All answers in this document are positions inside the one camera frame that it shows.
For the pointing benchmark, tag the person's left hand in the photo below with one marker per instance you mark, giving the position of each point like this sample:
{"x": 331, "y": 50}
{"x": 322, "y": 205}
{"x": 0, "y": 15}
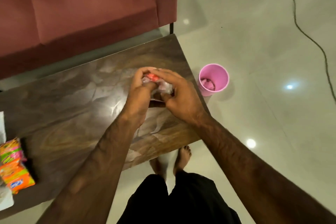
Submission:
{"x": 136, "y": 100}

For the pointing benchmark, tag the person's right hand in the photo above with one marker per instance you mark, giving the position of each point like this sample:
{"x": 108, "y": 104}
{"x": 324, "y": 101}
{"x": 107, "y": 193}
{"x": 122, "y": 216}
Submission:
{"x": 185, "y": 100}

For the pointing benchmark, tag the person's right thumb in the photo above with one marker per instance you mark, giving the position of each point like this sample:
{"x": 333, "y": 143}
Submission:
{"x": 167, "y": 97}

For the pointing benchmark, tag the person's left thumb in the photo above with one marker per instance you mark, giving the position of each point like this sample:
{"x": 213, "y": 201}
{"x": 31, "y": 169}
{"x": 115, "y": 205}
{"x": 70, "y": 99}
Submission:
{"x": 150, "y": 86}

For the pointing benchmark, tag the clear wrapper with red candy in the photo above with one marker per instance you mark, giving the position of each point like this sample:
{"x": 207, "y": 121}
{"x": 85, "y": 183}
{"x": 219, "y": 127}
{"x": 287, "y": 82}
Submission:
{"x": 164, "y": 87}

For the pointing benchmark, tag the person's left forearm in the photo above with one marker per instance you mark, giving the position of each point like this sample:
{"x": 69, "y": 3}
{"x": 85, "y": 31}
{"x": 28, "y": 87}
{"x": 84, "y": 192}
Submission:
{"x": 99, "y": 168}

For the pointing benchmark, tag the person's right forearm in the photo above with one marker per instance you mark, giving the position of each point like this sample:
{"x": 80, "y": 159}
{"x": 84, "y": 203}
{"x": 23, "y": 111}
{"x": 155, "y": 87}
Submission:
{"x": 252, "y": 171}

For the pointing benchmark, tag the crumpled pink wrapper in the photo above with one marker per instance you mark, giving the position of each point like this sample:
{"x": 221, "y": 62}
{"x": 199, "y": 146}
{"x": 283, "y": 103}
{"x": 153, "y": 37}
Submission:
{"x": 208, "y": 84}

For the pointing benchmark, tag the pink plastic bin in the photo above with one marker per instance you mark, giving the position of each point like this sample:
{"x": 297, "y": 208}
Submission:
{"x": 219, "y": 74}

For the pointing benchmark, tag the person's right foot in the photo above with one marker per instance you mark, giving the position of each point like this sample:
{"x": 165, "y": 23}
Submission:
{"x": 182, "y": 158}

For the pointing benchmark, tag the person's foot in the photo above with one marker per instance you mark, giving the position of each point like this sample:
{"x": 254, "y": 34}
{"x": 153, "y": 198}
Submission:
{"x": 158, "y": 167}
{"x": 182, "y": 158}

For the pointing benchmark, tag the person's left foot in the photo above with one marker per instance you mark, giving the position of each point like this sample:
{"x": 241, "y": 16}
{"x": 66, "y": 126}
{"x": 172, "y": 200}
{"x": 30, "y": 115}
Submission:
{"x": 158, "y": 167}

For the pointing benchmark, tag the black shorts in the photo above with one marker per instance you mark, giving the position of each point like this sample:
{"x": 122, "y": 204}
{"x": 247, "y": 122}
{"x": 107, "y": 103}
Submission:
{"x": 181, "y": 200}

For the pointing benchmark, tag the maroon fabric sofa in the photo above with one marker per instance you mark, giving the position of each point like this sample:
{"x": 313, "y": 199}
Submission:
{"x": 78, "y": 8}

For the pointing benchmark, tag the white paper sheet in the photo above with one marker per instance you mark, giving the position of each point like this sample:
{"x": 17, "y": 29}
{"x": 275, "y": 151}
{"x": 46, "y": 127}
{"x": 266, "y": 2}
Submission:
{"x": 2, "y": 126}

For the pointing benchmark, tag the green and pink snack packet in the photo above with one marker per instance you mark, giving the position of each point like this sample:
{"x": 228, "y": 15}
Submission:
{"x": 10, "y": 151}

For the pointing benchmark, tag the orange snack packet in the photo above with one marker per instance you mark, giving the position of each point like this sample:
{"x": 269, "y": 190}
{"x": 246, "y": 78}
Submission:
{"x": 18, "y": 176}

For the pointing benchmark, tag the white plastic bag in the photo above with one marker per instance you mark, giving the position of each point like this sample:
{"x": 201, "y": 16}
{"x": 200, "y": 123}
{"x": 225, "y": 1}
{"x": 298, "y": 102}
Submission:
{"x": 5, "y": 199}

